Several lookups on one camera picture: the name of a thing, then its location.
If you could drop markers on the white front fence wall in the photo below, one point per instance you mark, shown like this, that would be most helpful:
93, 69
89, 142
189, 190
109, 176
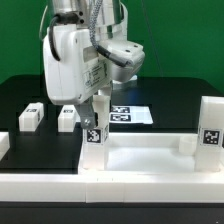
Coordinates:
122, 189

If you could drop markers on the white left fence block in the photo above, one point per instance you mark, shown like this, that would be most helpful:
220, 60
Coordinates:
4, 143

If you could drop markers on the fiducial marker sheet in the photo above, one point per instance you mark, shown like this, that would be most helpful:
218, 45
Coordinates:
130, 115

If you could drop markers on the white desk top tray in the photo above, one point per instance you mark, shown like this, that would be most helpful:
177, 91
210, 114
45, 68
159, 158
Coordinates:
143, 153

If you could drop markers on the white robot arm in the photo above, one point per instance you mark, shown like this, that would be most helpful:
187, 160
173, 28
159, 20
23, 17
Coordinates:
103, 19

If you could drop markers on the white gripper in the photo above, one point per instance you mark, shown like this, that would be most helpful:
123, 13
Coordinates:
78, 74

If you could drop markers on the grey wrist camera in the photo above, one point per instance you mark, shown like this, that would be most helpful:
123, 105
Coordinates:
125, 60

